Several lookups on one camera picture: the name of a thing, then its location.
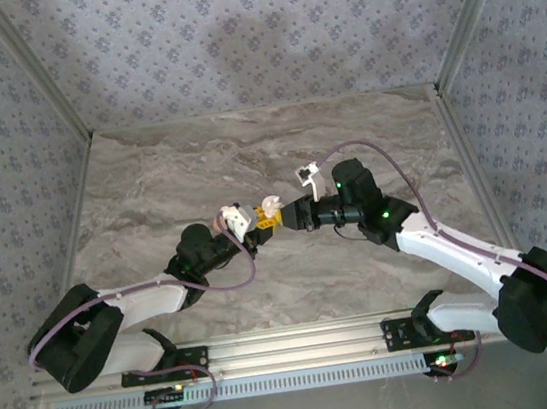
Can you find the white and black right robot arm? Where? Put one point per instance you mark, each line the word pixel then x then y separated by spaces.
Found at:
pixel 451 251

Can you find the white round charging case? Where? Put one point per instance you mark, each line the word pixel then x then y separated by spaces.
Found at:
pixel 271 205

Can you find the aluminium table side rail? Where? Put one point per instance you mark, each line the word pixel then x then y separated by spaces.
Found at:
pixel 74 215
pixel 472 163

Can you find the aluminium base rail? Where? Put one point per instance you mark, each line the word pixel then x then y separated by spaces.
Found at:
pixel 292 345

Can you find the small black controller board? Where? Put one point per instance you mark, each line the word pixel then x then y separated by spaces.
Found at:
pixel 443 361
pixel 165 395

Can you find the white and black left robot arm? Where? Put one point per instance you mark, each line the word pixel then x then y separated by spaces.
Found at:
pixel 145 299

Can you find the aluminium corner post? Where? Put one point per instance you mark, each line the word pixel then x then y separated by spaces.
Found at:
pixel 471 12
pixel 39 69

